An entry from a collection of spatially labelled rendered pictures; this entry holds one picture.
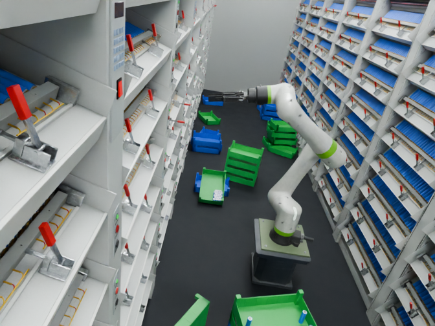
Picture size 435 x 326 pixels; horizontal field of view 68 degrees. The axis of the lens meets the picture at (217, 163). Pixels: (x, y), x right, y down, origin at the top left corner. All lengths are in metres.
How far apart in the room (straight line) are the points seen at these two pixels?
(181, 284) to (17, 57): 1.66
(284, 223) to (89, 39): 1.56
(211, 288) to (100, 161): 1.53
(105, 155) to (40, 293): 0.23
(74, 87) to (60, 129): 0.09
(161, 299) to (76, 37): 1.62
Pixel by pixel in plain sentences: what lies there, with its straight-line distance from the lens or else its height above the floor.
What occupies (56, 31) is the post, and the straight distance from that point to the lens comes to 0.56.
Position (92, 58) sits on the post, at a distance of 0.55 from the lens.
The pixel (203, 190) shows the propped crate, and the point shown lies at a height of 0.05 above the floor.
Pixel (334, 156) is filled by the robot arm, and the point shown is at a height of 0.88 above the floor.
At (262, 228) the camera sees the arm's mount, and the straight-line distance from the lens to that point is 2.07.
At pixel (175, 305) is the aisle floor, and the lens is 1.94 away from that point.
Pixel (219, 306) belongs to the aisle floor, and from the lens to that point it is 1.97.
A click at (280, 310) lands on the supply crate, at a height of 0.40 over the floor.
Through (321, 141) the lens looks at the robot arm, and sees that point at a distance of 1.69.
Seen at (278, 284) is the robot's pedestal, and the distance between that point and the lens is 2.15.
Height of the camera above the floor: 1.55
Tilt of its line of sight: 28 degrees down
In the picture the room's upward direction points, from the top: 10 degrees clockwise
